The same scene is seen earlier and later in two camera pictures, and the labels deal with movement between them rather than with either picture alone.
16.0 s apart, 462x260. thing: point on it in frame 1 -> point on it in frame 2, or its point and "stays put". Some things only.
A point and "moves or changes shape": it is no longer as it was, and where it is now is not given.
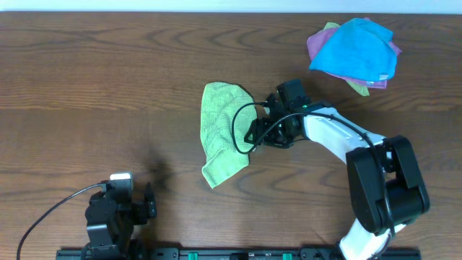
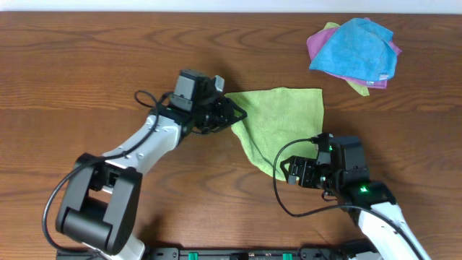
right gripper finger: (255, 129) -> (292, 168)
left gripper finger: (149, 202) -> (228, 112)
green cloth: (227, 110) moves or changes shape
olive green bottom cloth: (361, 89) stays put
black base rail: (231, 254) stays put
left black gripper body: (145, 205) -> (221, 114)
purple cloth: (316, 41) stays put
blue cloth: (360, 48) stays put
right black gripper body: (281, 136) -> (320, 177)
